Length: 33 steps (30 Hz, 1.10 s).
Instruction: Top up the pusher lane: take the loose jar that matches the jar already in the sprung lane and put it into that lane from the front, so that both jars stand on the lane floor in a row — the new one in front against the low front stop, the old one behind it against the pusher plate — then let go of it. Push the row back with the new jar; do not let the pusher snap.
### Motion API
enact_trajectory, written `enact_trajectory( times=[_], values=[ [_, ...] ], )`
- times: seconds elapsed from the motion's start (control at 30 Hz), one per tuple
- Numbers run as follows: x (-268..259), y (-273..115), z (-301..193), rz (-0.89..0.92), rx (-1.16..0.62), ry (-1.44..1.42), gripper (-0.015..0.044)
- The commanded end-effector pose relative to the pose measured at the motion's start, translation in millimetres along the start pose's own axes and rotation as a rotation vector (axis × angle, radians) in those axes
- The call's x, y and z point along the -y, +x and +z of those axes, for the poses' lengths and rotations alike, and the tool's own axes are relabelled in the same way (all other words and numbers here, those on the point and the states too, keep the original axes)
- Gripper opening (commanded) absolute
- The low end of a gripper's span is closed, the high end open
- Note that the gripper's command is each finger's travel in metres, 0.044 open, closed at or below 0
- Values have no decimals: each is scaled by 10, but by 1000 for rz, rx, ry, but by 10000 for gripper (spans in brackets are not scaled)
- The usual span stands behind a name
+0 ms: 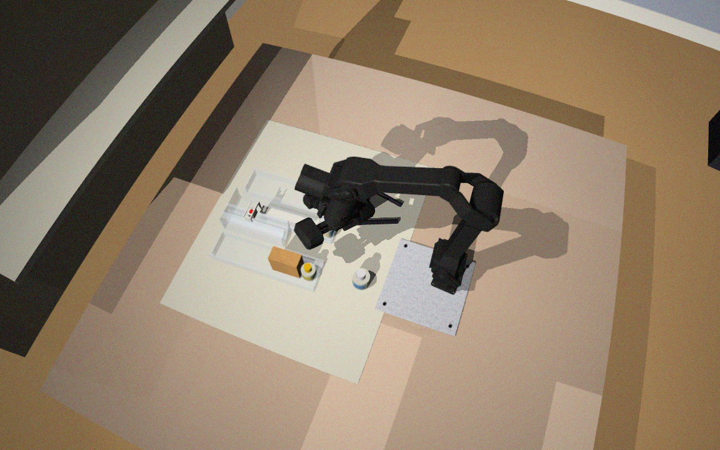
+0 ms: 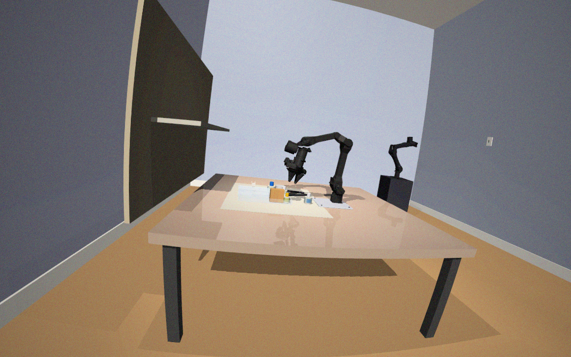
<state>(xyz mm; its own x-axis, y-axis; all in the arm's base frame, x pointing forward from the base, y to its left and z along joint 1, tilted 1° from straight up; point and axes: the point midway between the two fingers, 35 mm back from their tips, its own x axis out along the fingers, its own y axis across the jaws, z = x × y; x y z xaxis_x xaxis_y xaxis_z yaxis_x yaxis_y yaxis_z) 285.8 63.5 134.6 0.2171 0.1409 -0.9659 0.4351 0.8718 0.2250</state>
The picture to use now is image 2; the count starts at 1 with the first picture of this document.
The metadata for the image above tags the tan rectangular block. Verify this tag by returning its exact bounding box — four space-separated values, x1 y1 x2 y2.
269 188 285 200

